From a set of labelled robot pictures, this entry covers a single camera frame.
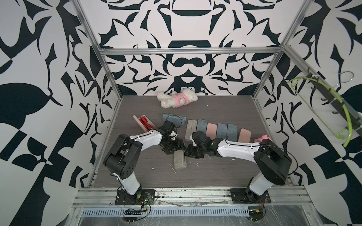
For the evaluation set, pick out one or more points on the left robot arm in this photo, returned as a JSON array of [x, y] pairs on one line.
[[122, 158]]

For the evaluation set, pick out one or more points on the green clothes hanger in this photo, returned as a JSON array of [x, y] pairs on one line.
[[339, 127]]

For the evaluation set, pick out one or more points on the black wall hook rack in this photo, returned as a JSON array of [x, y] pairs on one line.
[[356, 118]]

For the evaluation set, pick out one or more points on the grey case black sunglasses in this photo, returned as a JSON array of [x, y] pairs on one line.
[[232, 132]]

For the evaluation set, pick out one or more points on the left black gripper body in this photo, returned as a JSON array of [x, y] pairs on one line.
[[174, 144]]

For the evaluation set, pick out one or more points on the pink alarm clock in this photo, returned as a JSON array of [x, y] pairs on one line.
[[258, 140]]

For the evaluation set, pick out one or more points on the black connector with cables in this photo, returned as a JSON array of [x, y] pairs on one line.
[[132, 213]]

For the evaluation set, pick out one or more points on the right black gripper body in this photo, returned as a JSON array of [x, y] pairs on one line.
[[195, 150]]

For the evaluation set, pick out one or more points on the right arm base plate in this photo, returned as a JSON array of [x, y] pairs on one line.
[[243, 195]]

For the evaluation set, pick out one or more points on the grey teal case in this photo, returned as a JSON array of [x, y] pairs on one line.
[[175, 119]]

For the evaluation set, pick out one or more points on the pink case purple glasses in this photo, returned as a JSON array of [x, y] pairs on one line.
[[244, 136]]

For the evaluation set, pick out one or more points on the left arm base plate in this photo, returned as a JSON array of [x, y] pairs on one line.
[[144, 196]]

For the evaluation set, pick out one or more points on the small black electronics box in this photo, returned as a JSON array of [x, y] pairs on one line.
[[255, 215]]

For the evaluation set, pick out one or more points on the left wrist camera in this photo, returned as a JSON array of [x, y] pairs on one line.
[[174, 133]]

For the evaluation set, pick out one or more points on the teal case yellow glasses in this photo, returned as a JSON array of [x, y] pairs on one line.
[[191, 128]]

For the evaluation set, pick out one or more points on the white pink plush toy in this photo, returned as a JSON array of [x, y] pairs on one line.
[[175, 99]]

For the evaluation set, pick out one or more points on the pink case thin glasses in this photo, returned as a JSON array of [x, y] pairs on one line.
[[211, 130]]

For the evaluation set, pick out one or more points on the teal case black sunglasses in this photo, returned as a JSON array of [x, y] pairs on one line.
[[179, 160]]

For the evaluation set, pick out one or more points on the pink case red glasses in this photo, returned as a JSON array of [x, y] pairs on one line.
[[144, 123]]

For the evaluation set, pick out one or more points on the grey case white glasses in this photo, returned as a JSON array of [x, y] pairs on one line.
[[202, 125]]

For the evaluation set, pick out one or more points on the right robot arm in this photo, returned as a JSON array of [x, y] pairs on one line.
[[273, 162]]

